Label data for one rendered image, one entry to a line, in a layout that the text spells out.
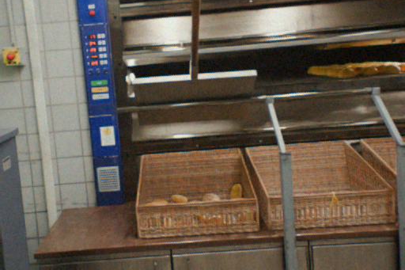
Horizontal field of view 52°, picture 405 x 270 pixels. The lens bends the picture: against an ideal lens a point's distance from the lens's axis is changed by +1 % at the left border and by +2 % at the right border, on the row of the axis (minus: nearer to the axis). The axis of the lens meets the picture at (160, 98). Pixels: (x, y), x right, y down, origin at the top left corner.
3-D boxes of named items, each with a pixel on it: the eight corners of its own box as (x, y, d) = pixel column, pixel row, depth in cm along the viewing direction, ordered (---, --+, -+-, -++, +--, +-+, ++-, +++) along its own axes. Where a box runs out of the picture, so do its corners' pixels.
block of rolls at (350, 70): (305, 74, 299) (305, 66, 299) (372, 68, 298) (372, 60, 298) (341, 78, 239) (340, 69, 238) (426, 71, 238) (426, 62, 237)
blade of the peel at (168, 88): (256, 74, 178) (255, 70, 179) (132, 83, 179) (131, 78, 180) (246, 118, 207) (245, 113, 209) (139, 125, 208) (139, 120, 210)
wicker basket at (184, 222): (145, 201, 233) (140, 154, 230) (244, 195, 230) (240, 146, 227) (136, 240, 185) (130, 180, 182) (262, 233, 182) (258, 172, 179)
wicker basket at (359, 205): (246, 195, 230) (243, 146, 228) (347, 188, 230) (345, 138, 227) (268, 232, 182) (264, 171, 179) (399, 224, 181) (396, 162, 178)
